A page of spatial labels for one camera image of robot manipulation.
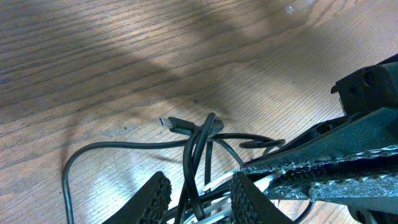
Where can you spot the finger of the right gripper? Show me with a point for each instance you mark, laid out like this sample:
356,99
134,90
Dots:
366,183

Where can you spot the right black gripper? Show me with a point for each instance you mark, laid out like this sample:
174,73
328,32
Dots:
369,99

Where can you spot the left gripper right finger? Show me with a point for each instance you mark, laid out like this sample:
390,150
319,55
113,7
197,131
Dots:
250,206

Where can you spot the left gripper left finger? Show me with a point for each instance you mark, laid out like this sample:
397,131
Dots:
148,205

